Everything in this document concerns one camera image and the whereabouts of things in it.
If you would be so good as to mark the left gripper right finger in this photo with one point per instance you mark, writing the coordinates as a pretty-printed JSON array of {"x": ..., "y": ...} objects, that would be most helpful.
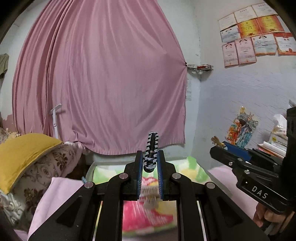
[{"x": 204, "y": 211}]

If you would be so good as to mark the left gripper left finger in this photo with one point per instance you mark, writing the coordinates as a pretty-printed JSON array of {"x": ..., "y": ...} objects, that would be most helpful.
[{"x": 95, "y": 211}]

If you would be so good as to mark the blue smart watch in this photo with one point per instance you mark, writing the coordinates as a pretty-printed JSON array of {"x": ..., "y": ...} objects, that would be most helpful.
[{"x": 151, "y": 162}]

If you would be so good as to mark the grey jewelry tray box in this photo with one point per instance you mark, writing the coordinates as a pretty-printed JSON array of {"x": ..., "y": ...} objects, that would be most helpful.
[{"x": 148, "y": 215}]

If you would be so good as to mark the person's right hand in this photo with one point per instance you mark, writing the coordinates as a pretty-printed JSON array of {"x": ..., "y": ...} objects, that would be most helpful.
[{"x": 280, "y": 221}]

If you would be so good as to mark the stack of books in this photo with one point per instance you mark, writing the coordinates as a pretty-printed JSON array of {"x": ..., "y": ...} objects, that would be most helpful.
[{"x": 277, "y": 146}]

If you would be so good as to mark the pink blanket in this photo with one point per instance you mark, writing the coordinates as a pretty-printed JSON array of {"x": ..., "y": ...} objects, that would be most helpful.
[{"x": 61, "y": 189}]

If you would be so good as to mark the white tissue pack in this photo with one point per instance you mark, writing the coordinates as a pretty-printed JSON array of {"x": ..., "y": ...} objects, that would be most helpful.
[{"x": 279, "y": 131}]

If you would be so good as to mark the floral pillow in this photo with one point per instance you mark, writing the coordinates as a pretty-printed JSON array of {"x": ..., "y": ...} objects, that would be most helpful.
[{"x": 21, "y": 203}]

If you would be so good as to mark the yellow pillow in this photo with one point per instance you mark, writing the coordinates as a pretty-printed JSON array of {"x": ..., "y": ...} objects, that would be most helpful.
[{"x": 21, "y": 152}]

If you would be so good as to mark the curtain tieback holder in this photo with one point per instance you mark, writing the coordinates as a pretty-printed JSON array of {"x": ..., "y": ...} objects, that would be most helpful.
[{"x": 199, "y": 68}]

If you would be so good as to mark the pink curtain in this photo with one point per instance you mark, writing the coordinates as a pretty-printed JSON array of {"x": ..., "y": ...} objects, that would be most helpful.
[{"x": 117, "y": 69}]

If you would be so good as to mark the olive cloth hanging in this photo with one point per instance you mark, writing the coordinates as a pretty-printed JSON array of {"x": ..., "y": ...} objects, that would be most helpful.
[{"x": 4, "y": 60}]

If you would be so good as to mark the colourful wall decoration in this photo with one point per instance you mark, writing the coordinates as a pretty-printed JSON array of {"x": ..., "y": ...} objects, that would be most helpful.
[{"x": 242, "y": 128}]

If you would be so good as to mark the white window handle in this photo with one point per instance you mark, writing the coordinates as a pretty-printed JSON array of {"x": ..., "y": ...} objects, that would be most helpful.
[{"x": 54, "y": 117}]

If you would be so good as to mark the wall certificates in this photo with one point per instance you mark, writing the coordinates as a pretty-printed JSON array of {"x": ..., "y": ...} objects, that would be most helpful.
[{"x": 253, "y": 31}]

